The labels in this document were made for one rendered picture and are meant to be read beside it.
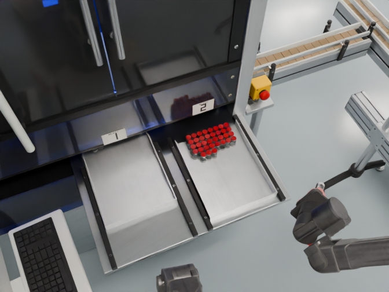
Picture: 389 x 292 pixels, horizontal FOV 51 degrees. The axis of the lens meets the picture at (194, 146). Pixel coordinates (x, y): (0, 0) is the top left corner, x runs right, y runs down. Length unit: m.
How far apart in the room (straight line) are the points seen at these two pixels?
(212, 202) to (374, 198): 1.42
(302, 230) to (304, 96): 2.05
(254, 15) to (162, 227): 0.75
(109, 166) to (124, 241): 0.30
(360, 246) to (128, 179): 0.87
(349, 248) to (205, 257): 1.44
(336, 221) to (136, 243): 0.71
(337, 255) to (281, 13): 2.76
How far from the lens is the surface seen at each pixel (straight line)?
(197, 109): 1.50
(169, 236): 1.42
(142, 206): 1.47
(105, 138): 1.45
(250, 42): 1.37
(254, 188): 1.51
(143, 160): 1.55
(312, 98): 2.97
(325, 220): 0.96
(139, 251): 1.41
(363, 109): 2.28
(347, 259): 0.97
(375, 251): 0.95
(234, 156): 1.56
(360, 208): 2.62
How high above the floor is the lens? 2.22
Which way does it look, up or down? 58 degrees down
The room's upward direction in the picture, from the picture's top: 2 degrees clockwise
